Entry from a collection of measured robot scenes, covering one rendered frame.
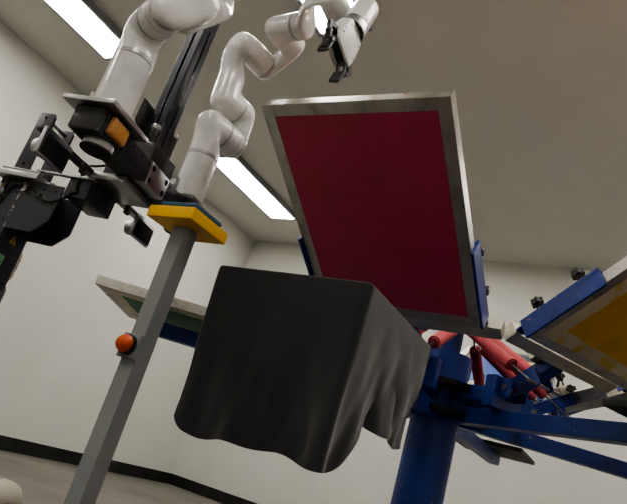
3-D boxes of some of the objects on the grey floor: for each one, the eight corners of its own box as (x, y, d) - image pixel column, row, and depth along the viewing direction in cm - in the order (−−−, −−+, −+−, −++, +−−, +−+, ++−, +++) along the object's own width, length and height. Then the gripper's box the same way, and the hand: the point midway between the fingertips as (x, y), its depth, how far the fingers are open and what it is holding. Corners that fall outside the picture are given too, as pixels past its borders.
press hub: (419, 683, 202) (494, 301, 247) (314, 635, 223) (401, 289, 267) (450, 669, 234) (512, 333, 279) (356, 628, 255) (427, 320, 299)
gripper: (355, -2, 161) (330, 34, 151) (373, 56, 172) (350, 93, 163) (330, 1, 165) (304, 37, 155) (349, 58, 176) (325, 95, 167)
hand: (329, 64), depth 160 cm, fingers open, 8 cm apart
